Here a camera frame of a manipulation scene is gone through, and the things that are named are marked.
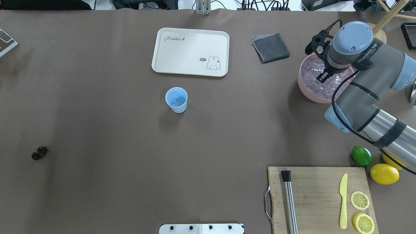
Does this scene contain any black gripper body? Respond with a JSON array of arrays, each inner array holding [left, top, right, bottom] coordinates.
[[324, 62, 342, 77]]

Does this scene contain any dark cherries pair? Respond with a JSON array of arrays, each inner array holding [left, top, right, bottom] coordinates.
[[31, 146, 48, 160]]

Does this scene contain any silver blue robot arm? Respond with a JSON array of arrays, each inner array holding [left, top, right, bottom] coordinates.
[[305, 21, 416, 174]]

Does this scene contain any pile of clear ice cubes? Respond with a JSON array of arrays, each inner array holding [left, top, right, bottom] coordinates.
[[301, 58, 354, 100]]

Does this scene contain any ice cube in cup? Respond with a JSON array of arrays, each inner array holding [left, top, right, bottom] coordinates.
[[171, 97, 186, 107]]

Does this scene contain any light blue plastic cup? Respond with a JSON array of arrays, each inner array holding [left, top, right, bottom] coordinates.
[[165, 86, 188, 113]]

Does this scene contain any pink bowl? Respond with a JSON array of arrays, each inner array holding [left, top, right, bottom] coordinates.
[[298, 53, 357, 104]]

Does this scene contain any grey folded cloth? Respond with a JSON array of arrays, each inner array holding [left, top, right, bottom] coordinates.
[[252, 32, 290, 63]]

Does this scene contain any wooden glass drying stand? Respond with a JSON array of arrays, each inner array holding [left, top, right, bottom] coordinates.
[[367, 0, 416, 44]]

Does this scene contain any green lime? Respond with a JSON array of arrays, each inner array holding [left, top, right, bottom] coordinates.
[[352, 146, 372, 166]]

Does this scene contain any steel muddler black tip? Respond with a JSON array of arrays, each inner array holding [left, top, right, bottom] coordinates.
[[280, 170, 299, 234]]

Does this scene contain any yellow lemon outer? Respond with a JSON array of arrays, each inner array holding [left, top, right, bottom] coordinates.
[[382, 153, 406, 171]]

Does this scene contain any yellow plastic knife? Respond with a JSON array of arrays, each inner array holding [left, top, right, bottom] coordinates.
[[339, 173, 348, 229]]

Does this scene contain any yellow lemon near board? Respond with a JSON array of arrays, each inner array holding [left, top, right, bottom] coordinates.
[[370, 163, 400, 185]]

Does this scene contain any wooden cutting board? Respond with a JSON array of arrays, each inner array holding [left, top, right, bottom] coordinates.
[[267, 166, 371, 234]]

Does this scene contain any lower lemon slice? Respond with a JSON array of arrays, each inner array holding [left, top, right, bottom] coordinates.
[[350, 191, 370, 211]]

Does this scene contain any lemon slice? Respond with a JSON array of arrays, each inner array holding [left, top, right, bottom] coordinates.
[[350, 191, 370, 211], [353, 213, 375, 234]]

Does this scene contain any cream rabbit tray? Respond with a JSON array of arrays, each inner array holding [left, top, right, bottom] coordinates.
[[151, 28, 230, 77]]

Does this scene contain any upper lemon slice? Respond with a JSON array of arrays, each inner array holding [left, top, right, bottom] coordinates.
[[353, 213, 375, 234]]

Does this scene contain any white bottle rack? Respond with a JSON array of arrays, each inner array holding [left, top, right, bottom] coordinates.
[[0, 29, 18, 57]]

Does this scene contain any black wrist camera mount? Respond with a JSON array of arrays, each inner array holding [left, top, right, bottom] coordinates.
[[305, 19, 343, 62]]

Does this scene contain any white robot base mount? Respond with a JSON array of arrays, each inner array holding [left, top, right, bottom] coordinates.
[[159, 223, 245, 234]]

